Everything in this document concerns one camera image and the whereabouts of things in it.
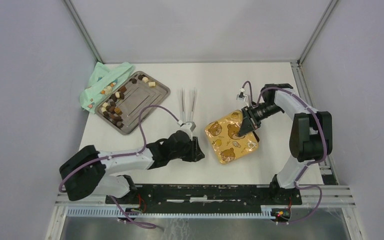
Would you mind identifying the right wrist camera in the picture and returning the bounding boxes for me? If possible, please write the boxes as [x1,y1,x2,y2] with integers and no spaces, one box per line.
[236,88,248,102]

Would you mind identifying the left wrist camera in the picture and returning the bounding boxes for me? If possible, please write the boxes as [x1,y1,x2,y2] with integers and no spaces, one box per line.
[179,121,196,139]

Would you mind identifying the silver box lid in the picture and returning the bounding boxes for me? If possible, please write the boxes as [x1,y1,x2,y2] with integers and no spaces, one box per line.
[205,110,259,164]

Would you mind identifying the steel chocolate tray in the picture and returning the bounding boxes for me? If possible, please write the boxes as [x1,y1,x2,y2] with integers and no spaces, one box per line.
[95,71,171,135]

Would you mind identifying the steel serving tongs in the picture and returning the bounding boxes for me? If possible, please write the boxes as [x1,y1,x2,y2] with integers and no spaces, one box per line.
[180,88,197,122]

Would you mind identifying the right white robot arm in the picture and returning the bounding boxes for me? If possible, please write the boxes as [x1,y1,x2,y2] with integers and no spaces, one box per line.
[238,83,332,204]

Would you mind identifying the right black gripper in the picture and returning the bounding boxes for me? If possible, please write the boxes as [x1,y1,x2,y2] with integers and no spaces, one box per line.
[238,102,283,137]

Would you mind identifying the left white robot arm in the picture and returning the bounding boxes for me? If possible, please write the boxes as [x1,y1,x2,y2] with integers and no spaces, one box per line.
[59,130,205,204]

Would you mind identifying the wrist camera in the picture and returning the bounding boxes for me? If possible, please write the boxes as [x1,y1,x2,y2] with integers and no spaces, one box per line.
[236,88,248,102]
[179,121,196,139]

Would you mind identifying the green patterned cloth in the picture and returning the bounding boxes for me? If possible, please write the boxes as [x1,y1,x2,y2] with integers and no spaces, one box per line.
[79,62,135,114]

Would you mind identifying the white chocolate cube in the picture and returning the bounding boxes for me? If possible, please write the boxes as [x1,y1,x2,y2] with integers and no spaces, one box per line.
[148,81,156,87]

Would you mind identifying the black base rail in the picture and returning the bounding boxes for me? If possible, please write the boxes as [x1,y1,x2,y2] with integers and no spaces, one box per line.
[117,183,301,214]

